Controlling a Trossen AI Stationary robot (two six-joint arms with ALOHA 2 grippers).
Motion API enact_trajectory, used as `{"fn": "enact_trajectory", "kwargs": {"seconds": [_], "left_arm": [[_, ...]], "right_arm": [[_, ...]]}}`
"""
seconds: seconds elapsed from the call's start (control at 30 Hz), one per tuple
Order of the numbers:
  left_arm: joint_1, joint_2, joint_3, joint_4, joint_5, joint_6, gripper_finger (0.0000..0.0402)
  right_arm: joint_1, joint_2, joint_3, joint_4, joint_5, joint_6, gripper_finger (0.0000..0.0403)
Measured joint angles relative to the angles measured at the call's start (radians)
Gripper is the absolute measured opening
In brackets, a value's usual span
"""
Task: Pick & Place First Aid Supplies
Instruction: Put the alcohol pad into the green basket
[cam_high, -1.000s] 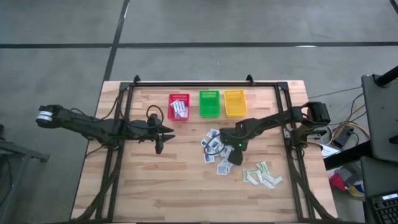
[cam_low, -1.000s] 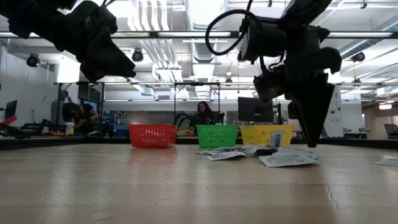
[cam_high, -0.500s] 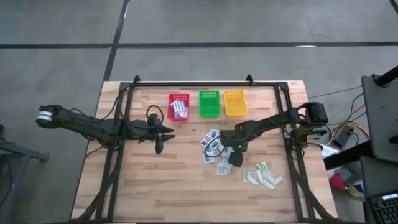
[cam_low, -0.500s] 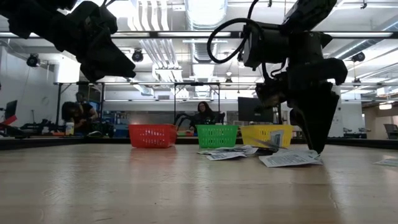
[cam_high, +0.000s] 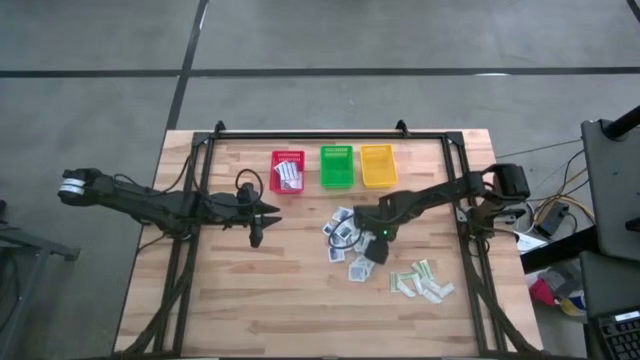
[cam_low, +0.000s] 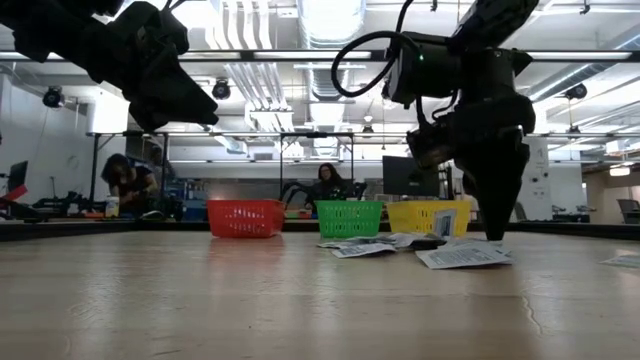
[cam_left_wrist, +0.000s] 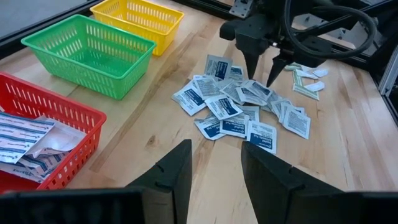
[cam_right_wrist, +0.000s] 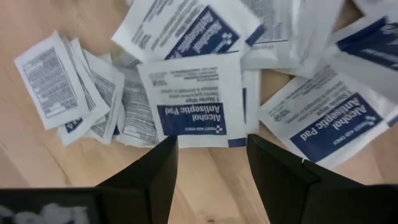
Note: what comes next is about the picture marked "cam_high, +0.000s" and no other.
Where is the black power box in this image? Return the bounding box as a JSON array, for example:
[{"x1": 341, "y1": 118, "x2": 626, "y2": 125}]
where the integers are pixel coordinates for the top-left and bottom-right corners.
[{"x1": 533, "y1": 201, "x2": 571, "y2": 237}]

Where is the grey computer desk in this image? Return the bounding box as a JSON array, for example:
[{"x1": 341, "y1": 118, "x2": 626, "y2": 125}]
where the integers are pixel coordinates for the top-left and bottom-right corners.
[{"x1": 579, "y1": 118, "x2": 640, "y2": 360}]

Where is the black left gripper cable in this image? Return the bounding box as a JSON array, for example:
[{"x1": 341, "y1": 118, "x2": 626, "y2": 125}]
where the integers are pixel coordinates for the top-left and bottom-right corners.
[{"x1": 233, "y1": 168, "x2": 265, "y2": 207}]

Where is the green plastic basket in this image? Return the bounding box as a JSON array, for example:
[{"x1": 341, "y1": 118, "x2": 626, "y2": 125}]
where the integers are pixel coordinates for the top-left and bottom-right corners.
[{"x1": 319, "y1": 144, "x2": 356, "y2": 190}]

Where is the black computer keyboard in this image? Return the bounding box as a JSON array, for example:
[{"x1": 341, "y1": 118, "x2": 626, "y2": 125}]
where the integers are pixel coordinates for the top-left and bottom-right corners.
[{"x1": 596, "y1": 308, "x2": 640, "y2": 360}]

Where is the black pole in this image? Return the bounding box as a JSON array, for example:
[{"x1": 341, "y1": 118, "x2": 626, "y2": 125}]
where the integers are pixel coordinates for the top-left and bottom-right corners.
[{"x1": 602, "y1": 103, "x2": 640, "y2": 142}]

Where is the yellow and blue item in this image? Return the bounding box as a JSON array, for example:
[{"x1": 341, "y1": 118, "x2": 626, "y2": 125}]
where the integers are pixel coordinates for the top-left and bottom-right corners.
[{"x1": 558, "y1": 289, "x2": 587, "y2": 318}]

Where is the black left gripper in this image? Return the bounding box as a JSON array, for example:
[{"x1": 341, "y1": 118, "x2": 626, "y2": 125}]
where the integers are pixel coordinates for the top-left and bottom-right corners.
[{"x1": 219, "y1": 182, "x2": 284, "y2": 249}]

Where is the red plastic basket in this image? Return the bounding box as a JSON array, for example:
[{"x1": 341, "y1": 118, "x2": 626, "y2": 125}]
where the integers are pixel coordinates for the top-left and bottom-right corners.
[{"x1": 268, "y1": 149, "x2": 306, "y2": 195}]

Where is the red fabric item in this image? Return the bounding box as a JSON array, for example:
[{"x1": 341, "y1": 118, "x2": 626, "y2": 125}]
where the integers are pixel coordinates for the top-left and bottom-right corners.
[{"x1": 528, "y1": 277, "x2": 557, "y2": 308}]

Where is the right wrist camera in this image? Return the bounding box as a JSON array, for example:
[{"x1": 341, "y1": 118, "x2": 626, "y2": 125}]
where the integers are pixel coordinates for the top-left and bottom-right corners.
[{"x1": 366, "y1": 241, "x2": 392, "y2": 267}]

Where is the white paper sheet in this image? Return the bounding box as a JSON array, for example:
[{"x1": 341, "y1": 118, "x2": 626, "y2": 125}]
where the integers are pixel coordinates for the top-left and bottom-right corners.
[{"x1": 514, "y1": 230, "x2": 550, "y2": 254}]

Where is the yellow plastic basket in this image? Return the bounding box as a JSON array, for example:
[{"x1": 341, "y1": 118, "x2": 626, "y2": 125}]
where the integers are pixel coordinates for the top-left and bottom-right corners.
[{"x1": 359, "y1": 143, "x2": 399, "y2": 190}]

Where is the grey metal stand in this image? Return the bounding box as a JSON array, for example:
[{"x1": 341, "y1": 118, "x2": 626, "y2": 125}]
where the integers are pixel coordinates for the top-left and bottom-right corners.
[{"x1": 0, "y1": 199, "x2": 81, "y2": 360}]

